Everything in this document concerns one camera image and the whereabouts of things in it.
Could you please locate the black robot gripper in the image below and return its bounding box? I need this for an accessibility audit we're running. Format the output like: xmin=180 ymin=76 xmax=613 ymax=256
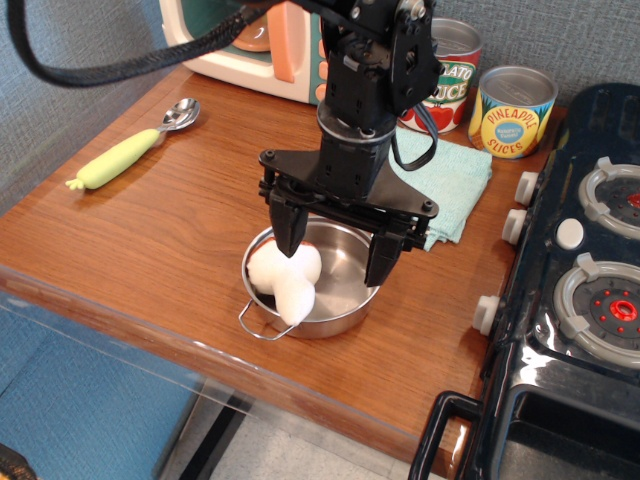
xmin=259 ymin=105 xmax=438 ymax=287

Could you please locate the light blue cloth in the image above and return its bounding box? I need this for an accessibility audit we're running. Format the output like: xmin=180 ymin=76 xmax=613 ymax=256
xmin=390 ymin=140 xmax=492 ymax=251

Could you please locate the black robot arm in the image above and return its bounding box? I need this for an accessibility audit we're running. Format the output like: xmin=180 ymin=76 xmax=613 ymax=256
xmin=259 ymin=1 xmax=443 ymax=287

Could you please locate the toy microwave teal and cream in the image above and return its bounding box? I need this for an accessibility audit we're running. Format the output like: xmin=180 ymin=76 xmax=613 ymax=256
xmin=159 ymin=0 xmax=328 ymax=104

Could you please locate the stainless steel pot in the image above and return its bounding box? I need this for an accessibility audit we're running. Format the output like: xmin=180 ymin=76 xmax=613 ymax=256
xmin=238 ymin=217 xmax=378 ymax=341

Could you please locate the white plush mushroom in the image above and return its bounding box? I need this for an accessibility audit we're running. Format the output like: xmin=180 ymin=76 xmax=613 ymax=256
xmin=246 ymin=239 xmax=322 ymax=326

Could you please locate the lower white stove knob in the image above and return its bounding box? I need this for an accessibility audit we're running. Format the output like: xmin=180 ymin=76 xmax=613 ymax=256
xmin=472 ymin=295 xmax=500 ymax=336

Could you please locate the white stove knob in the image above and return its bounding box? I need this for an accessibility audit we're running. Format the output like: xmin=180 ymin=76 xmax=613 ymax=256
xmin=472 ymin=295 xmax=500 ymax=336
xmin=514 ymin=171 xmax=539 ymax=207
xmin=501 ymin=209 xmax=527 ymax=245

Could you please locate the middle white stove knob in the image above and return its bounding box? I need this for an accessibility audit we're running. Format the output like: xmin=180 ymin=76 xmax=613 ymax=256
xmin=501 ymin=209 xmax=527 ymax=245

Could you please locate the upper white stove knob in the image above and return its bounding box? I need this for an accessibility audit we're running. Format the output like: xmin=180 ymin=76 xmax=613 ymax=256
xmin=514 ymin=171 xmax=539 ymax=207

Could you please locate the pineapple slices can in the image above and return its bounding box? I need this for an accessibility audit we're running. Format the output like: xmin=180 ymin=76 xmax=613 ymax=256
xmin=468 ymin=65 xmax=558 ymax=159

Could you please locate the tomato sauce can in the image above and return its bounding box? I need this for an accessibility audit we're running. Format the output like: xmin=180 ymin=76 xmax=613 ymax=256
xmin=423 ymin=18 xmax=484 ymax=134

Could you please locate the black toy stove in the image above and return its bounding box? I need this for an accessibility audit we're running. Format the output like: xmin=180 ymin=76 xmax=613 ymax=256
xmin=409 ymin=83 xmax=639 ymax=479

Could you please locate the spoon with green handle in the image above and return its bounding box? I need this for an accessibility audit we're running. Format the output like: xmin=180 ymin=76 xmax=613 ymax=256
xmin=65 ymin=98 xmax=200 ymax=191

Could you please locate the black braided cable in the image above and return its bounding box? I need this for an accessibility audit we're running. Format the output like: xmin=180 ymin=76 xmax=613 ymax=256
xmin=4 ymin=0 xmax=271 ymax=89

